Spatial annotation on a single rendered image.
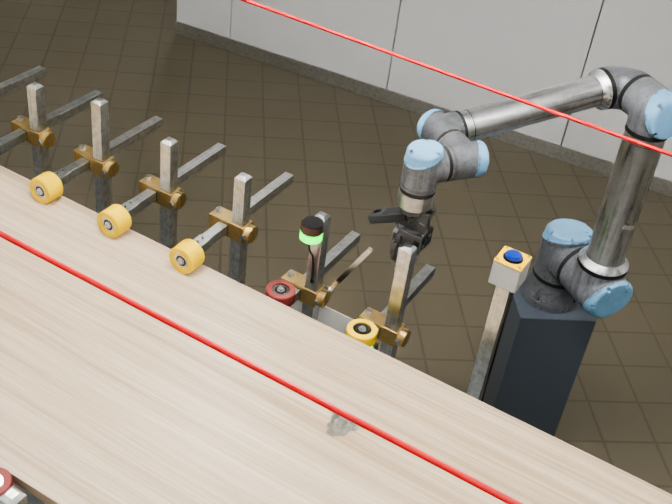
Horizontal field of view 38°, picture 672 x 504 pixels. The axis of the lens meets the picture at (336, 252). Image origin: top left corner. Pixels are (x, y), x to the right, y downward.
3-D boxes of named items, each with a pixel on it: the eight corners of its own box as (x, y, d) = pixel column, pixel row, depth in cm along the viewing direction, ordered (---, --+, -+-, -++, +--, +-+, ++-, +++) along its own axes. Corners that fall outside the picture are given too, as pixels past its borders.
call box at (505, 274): (498, 270, 233) (505, 244, 228) (525, 282, 230) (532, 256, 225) (486, 284, 228) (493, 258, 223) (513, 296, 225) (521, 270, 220)
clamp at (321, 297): (289, 282, 271) (290, 268, 268) (330, 302, 266) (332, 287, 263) (278, 292, 267) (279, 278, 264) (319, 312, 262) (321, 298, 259)
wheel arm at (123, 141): (154, 123, 311) (154, 113, 308) (163, 127, 309) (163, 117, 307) (40, 189, 275) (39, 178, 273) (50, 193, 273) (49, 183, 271)
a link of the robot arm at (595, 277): (594, 283, 306) (664, 69, 261) (627, 318, 294) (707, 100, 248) (554, 292, 301) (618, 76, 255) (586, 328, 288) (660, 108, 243)
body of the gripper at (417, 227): (417, 258, 245) (425, 219, 237) (387, 245, 248) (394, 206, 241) (430, 244, 250) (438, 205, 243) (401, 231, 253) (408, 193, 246)
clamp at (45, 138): (25, 128, 301) (24, 114, 298) (58, 143, 296) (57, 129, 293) (10, 136, 297) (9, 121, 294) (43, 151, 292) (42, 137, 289)
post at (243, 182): (233, 305, 287) (242, 169, 259) (242, 310, 286) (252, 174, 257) (226, 311, 285) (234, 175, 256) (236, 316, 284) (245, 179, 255)
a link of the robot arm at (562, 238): (562, 253, 319) (576, 209, 308) (593, 284, 307) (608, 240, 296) (524, 260, 313) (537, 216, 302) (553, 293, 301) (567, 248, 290)
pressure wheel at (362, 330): (337, 351, 254) (343, 318, 248) (366, 347, 257) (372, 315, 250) (347, 372, 249) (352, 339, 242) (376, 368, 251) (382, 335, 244)
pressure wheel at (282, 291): (273, 306, 266) (276, 274, 259) (298, 318, 263) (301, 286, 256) (257, 322, 260) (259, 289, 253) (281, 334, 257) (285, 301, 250)
